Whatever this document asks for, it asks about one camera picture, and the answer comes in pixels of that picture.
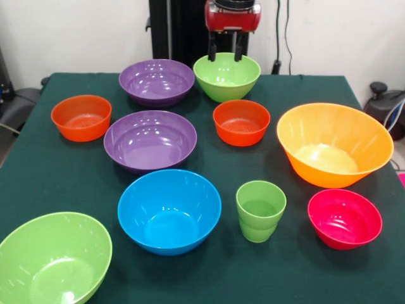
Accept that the dark green table cloth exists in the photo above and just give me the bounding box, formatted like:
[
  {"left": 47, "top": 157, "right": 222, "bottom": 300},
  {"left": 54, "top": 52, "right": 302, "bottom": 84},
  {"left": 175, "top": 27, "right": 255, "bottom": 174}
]
[{"left": 0, "top": 72, "right": 405, "bottom": 304}]

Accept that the green cup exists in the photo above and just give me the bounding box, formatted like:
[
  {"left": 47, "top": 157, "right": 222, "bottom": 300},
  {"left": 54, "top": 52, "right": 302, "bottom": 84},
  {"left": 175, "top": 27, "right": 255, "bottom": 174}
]
[{"left": 235, "top": 180, "right": 288, "bottom": 244}]

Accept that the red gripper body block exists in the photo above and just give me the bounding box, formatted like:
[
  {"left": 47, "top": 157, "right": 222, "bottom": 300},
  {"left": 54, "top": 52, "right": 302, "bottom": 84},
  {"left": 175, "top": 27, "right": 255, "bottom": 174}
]
[{"left": 204, "top": 1, "right": 263, "bottom": 34}]

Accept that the large orange bowl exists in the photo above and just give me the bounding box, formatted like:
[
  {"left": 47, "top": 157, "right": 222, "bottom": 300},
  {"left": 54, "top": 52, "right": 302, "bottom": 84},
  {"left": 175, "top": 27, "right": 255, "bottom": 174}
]
[{"left": 276, "top": 102, "right": 395, "bottom": 189}]

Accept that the red-orange bowl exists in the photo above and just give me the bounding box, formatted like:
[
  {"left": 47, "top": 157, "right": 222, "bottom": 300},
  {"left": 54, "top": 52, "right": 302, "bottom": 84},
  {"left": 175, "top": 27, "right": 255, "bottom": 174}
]
[
  {"left": 50, "top": 94, "right": 113, "bottom": 143},
  {"left": 212, "top": 99, "right": 271, "bottom": 147}
]

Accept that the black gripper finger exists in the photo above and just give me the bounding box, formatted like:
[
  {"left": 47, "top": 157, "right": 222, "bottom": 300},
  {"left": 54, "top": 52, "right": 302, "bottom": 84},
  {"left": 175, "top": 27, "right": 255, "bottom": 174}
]
[
  {"left": 234, "top": 31, "right": 245, "bottom": 61},
  {"left": 208, "top": 31, "right": 218, "bottom": 61}
]

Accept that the pink bowl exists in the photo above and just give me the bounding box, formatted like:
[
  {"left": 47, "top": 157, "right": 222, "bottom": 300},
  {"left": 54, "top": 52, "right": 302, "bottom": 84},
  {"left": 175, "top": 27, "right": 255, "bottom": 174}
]
[{"left": 307, "top": 188, "right": 383, "bottom": 251}]

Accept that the black grey base foot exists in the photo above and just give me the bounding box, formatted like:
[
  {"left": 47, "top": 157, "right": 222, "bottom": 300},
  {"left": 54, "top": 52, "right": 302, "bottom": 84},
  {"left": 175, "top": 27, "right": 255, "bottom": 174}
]
[
  {"left": 363, "top": 81, "right": 405, "bottom": 142},
  {"left": 0, "top": 87, "right": 42, "bottom": 130}
]

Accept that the small green bowl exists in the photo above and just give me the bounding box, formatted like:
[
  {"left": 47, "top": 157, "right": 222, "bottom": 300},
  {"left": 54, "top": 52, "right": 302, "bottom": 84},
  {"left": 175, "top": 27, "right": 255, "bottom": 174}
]
[{"left": 192, "top": 52, "right": 262, "bottom": 103}]

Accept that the black wall cable with plug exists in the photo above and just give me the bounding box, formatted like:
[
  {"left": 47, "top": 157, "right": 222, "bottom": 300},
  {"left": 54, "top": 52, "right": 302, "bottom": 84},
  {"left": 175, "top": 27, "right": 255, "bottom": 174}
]
[{"left": 271, "top": 0, "right": 294, "bottom": 75}]

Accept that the purple bowl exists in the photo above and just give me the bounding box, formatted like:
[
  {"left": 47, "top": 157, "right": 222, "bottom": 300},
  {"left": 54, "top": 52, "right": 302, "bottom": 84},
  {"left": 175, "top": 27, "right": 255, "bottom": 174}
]
[
  {"left": 118, "top": 58, "right": 196, "bottom": 108},
  {"left": 103, "top": 110, "right": 198, "bottom": 174}
]

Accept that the black pedestal column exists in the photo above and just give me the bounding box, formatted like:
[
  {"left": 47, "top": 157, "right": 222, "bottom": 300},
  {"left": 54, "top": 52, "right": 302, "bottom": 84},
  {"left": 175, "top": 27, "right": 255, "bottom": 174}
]
[{"left": 146, "top": 0, "right": 254, "bottom": 61}]

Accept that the large green bowl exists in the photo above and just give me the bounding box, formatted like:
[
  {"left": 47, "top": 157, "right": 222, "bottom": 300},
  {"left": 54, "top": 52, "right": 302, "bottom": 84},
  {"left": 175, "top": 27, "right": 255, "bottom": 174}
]
[{"left": 0, "top": 212, "right": 113, "bottom": 304}]

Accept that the blue bowl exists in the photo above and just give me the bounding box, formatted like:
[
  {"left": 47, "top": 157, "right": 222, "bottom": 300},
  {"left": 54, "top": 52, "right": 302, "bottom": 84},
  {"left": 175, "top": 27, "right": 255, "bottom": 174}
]
[{"left": 117, "top": 168, "right": 222, "bottom": 257}]

